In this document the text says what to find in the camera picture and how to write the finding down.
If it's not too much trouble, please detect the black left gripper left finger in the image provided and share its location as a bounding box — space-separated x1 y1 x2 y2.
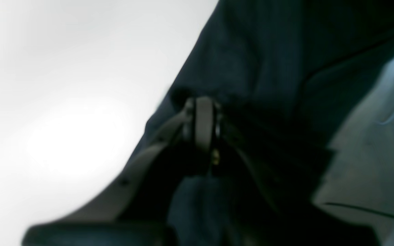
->
22 97 214 246

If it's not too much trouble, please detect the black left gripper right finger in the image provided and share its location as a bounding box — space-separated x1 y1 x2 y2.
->
214 103 380 246

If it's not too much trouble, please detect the dark navy long-sleeve shirt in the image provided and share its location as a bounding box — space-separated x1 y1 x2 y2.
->
130 0 394 246

